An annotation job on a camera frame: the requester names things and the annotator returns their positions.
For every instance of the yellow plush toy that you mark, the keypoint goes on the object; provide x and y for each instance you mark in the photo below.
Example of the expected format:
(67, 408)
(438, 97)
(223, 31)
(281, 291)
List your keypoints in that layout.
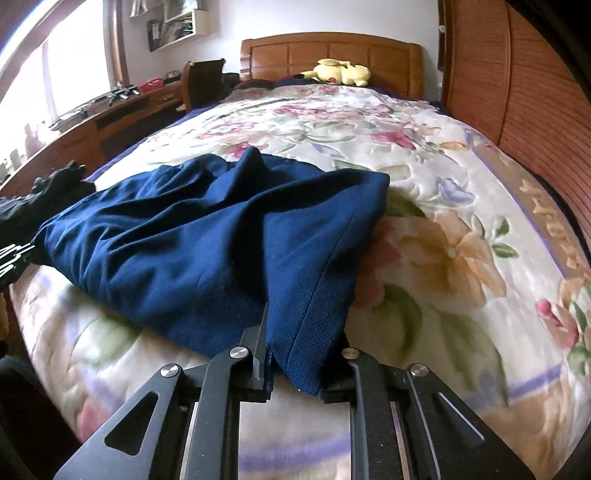
(341, 73)

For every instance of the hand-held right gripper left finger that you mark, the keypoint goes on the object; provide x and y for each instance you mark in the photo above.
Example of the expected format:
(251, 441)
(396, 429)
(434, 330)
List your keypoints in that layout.
(255, 364)

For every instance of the wooden slatted wardrobe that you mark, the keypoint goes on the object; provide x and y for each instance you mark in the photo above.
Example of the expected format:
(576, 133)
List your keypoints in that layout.
(531, 92)

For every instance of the wooden desk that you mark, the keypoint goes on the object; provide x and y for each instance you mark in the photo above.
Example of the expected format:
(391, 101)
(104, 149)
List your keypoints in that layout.
(83, 138)

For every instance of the stack of papers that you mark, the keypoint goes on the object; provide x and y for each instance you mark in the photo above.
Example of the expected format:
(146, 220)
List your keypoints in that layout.
(168, 32)

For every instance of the white wall shelf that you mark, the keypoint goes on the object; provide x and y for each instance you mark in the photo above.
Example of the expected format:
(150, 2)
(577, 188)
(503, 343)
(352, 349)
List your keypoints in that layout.
(203, 23)

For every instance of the wooden window frame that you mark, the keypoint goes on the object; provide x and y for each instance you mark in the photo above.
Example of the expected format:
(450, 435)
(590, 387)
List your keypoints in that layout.
(115, 46)

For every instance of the blue suit jacket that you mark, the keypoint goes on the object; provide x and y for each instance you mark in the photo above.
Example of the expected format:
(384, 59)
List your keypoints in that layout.
(184, 240)

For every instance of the black binoculars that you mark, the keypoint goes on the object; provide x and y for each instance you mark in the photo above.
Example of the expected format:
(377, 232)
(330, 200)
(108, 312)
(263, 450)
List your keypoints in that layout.
(122, 92)

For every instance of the red basket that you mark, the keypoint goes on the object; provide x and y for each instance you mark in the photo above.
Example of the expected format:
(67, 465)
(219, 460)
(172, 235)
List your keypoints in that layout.
(151, 84)

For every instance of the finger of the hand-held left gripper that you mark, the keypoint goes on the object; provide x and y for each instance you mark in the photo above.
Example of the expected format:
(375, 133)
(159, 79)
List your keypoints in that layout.
(16, 261)

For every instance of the wooden bed headboard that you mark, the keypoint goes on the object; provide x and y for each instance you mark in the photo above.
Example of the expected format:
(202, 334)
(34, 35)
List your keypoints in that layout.
(286, 53)

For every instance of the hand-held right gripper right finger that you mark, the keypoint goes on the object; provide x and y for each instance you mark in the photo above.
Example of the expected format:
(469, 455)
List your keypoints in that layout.
(355, 383)

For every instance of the floral quilted blanket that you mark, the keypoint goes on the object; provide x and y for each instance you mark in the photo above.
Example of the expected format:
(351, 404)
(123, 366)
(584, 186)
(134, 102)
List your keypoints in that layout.
(438, 207)

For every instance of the wooden chair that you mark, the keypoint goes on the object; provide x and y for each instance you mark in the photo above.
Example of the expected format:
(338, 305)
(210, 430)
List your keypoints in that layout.
(203, 85)

